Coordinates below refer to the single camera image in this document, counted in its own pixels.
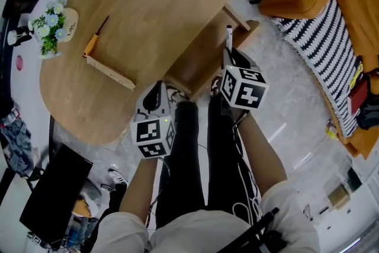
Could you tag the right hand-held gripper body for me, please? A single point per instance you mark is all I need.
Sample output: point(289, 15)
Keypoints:
point(244, 87)

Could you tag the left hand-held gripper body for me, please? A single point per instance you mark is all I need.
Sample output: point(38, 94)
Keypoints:
point(152, 130)

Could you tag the black and white marker pen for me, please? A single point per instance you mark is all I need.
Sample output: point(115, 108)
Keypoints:
point(229, 37)

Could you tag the wooden drawer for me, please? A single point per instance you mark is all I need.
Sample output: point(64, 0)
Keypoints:
point(204, 50)

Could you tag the light wooden block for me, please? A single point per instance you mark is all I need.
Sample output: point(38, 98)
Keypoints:
point(110, 71)

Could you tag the small wooden sign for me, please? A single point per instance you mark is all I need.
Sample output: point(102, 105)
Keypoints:
point(71, 23)

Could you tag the blue and white flower bunch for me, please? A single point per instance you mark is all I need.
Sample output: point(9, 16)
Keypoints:
point(50, 27)

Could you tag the person's right forearm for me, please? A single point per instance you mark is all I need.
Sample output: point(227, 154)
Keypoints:
point(260, 154)

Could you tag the person's left forearm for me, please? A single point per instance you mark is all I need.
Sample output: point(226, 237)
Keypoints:
point(139, 186)

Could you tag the person's right shoe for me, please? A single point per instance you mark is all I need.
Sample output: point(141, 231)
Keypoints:
point(215, 86)

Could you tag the person's shoe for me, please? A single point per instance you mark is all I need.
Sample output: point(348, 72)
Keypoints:
point(177, 94)
point(215, 86)
point(118, 177)

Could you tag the person's left shoe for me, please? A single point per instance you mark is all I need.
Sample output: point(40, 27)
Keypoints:
point(177, 94)

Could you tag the person's black trousers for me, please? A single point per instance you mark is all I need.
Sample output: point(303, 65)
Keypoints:
point(189, 163)

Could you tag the black and white striped cushion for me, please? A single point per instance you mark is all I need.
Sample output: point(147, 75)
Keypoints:
point(322, 38)

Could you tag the yellow and black packet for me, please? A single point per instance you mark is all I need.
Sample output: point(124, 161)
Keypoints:
point(356, 76)

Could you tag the red book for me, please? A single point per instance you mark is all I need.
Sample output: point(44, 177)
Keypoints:
point(358, 96)

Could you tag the black flat panel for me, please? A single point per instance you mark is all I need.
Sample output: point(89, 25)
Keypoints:
point(56, 192)

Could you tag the person's white shirt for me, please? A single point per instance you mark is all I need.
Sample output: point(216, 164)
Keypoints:
point(207, 231)

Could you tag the heap of grey clothes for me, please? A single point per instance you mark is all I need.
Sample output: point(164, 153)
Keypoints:
point(17, 142)

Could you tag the small cardboard box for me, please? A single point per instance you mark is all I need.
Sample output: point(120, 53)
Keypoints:
point(338, 196)

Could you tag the black chest mounted device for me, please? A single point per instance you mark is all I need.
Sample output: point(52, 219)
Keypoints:
point(260, 234)

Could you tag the pink round object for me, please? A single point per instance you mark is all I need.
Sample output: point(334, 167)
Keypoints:
point(19, 62)

